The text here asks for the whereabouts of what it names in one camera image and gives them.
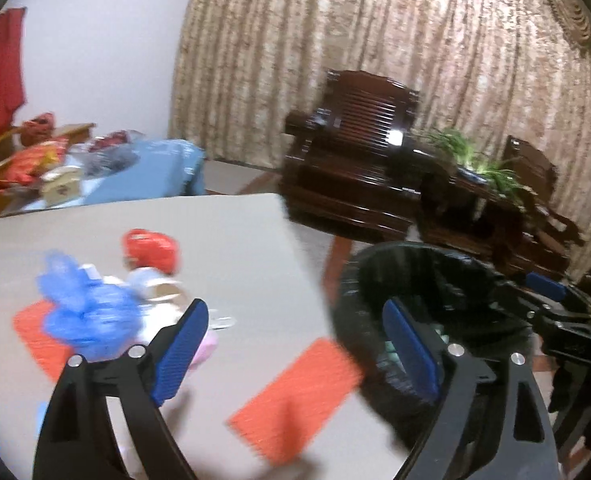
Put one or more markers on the blue plastic bag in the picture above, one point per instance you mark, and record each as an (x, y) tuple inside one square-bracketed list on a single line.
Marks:
[(96, 317)]

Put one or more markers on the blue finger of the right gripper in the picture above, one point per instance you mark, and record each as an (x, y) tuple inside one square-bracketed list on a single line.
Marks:
[(542, 316), (546, 286)]

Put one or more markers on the green potted plant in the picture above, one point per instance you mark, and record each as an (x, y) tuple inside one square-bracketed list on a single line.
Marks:
[(495, 174)]

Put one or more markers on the grey table cloth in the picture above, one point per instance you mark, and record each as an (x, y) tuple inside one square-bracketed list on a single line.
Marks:
[(241, 256)]

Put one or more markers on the blue cloth side table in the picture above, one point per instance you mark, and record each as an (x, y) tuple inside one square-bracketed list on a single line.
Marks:
[(151, 169)]

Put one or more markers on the dark wooden side table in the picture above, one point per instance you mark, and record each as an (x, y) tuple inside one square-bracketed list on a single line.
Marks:
[(512, 233)]

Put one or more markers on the glass fruit bowl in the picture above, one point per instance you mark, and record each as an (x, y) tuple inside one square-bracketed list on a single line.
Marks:
[(104, 155)]

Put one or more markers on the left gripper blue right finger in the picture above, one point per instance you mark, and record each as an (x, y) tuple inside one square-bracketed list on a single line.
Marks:
[(490, 421)]

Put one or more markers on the red bag on cabinet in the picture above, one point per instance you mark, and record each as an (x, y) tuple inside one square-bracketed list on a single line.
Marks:
[(37, 130)]

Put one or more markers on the dark wooden armchair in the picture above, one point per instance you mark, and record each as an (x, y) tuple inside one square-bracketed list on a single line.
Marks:
[(346, 162), (545, 194)]

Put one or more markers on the red plastic bag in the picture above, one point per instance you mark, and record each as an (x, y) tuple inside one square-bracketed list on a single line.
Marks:
[(149, 249)]

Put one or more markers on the red snack packets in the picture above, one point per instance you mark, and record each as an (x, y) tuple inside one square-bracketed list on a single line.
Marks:
[(27, 167)]

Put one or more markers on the pink drawstring bag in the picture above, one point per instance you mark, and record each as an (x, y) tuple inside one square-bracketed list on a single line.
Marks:
[(206, 348)]

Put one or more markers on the black lined trash bin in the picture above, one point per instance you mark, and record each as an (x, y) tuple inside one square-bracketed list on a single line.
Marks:
[(453, 293)]

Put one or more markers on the beige patterned curtain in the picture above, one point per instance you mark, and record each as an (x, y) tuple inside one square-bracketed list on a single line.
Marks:
[(489, 68)]

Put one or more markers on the beige tissue box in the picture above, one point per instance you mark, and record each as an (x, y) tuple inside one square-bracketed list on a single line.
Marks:
[(60, 185)]

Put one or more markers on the orange foam net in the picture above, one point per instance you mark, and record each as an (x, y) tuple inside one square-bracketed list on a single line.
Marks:
[(50, 354), (280, 421)]

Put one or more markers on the orange foam net front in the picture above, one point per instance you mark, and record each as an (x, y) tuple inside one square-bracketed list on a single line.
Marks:
[(280, 421)]

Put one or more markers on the orange foam net back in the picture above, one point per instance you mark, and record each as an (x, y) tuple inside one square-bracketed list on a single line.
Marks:
[(50, 354)]

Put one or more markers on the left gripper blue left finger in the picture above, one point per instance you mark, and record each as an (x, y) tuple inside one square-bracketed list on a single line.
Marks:
[(77, 439)]

